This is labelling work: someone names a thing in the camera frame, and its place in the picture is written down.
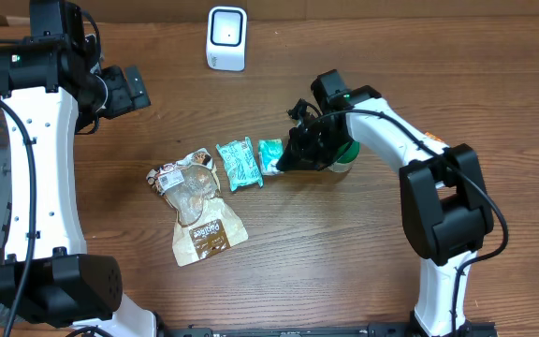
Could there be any teal tissue pack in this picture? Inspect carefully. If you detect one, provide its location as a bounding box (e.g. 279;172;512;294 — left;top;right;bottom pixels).
258;139;284;176

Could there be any green lid jar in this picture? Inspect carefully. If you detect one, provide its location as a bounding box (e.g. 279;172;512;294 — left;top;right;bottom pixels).
328;141;360;173

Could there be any light green snack bag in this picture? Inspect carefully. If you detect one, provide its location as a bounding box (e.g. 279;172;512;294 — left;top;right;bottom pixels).
216;137;264;192

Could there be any brown pancake snack bag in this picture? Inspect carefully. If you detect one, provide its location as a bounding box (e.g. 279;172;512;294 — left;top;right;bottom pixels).
146;148;249;267

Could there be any orange snack packet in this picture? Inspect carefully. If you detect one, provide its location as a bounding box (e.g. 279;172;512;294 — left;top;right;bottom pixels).
425;132;445;144

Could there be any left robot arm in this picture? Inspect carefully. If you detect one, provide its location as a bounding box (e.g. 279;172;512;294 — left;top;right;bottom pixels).
0;0;163;336

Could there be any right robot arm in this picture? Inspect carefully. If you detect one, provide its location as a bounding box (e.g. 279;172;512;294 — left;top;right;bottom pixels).
277;70;497;336

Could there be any white barcode scanner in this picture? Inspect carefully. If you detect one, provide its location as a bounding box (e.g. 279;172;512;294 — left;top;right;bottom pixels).
206;6;248;72

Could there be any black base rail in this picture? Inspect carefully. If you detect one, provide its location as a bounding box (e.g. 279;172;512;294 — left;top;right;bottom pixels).
166;320;500;337

